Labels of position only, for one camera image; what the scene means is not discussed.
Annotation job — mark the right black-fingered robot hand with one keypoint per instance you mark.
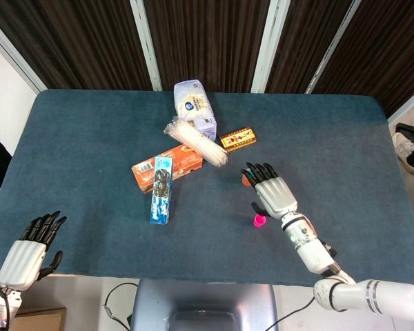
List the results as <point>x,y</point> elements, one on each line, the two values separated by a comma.
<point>276,196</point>

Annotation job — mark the left black-fingered robot hand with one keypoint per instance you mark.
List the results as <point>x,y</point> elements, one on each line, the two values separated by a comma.
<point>20,263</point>

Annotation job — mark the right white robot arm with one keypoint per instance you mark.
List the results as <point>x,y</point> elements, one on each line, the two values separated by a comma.
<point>310,248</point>

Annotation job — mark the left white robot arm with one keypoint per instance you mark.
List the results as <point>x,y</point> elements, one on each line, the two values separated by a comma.
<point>0,307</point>

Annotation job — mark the magenta plastic cup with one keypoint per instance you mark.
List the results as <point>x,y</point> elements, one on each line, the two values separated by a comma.
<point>259,222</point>

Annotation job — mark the red plastic cup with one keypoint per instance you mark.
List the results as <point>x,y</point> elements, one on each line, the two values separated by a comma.
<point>244,181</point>

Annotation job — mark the brown cardboard box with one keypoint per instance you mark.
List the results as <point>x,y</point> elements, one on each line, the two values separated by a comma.
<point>41,319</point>

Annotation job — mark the yellow red small box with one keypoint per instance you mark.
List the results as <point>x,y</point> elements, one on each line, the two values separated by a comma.
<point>238,139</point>

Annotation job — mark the bagged white straws bundle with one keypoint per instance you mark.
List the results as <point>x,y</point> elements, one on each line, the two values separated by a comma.
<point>196,141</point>

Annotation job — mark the long orange carton box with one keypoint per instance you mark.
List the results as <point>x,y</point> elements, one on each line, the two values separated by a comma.
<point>186,160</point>

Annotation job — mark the blue cookie package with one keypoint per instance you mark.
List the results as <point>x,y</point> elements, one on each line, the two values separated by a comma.
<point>161,193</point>

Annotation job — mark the white blue snack bag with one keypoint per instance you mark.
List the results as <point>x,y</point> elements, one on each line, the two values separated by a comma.
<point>193,103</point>

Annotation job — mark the grey robot torso base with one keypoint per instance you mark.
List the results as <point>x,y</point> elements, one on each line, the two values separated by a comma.
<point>203,303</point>

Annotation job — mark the white sneaker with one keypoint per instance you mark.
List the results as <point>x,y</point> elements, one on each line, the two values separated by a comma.
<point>403,146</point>

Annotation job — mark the dark blue table cloth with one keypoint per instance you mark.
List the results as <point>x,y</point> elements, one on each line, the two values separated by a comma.
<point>89,138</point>

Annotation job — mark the black flat floor object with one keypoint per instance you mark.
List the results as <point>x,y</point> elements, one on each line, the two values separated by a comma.
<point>412,130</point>

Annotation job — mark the dark slatted partition panel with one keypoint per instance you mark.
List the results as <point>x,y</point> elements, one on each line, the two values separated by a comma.
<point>303,38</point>
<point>207,38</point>
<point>72,38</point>
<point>383,45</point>

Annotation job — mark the white partition post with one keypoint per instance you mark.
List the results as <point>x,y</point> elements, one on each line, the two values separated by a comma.
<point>146,45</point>
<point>267,48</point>
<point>17,58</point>
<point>331,48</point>

